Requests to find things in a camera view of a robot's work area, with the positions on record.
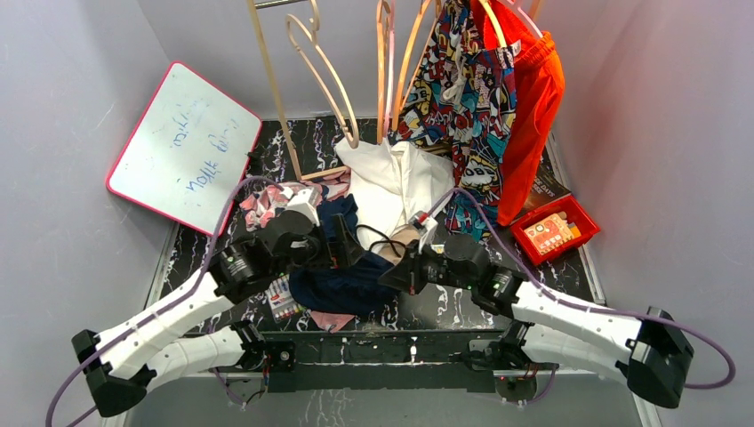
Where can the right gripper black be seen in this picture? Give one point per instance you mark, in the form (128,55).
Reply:
(405,275)

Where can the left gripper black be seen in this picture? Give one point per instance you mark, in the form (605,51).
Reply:
(344,251)

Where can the navy blue shorts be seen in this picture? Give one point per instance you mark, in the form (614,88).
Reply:
(354,290)

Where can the orange hanger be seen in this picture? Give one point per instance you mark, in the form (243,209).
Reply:
(403,57)

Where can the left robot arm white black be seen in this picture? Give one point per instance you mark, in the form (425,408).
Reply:
(126,362)

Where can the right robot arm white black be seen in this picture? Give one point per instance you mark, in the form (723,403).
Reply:
(651,357)

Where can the beige shorts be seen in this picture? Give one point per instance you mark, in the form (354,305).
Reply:
(394,250)

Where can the white shorts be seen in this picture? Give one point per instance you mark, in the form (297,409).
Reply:
(392,183)

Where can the pink patterned shorts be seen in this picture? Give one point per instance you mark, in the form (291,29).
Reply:
(263,204)

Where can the beige wooden hanger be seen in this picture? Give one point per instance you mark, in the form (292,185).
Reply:
(303,37)

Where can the comic print shorts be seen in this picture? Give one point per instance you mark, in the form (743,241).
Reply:
(464,96)

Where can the orange shorts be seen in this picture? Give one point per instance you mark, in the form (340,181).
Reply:
(540,87)

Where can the pink hanger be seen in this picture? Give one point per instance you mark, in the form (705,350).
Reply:
(385,21)

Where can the yellow hanger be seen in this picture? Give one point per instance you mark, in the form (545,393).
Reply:
(492,30)

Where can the colour marker pack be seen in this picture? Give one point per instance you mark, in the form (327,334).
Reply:
(280,300)

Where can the red plastic bin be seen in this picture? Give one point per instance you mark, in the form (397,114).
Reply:
(552,230)

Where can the dark book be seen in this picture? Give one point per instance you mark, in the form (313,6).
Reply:
(545,190)

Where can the pink framed whiteboard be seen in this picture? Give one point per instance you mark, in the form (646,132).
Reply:
(187,152)

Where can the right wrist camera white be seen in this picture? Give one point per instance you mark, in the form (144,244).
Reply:
(426,226)

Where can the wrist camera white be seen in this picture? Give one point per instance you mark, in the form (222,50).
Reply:
(305,202)
(426,226)

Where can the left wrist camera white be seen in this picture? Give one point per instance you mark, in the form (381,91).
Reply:
(305,202)

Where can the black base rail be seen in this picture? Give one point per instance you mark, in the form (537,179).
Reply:
(361,361)

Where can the wooden rack frame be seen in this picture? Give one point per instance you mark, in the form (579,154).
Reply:
(273,86)

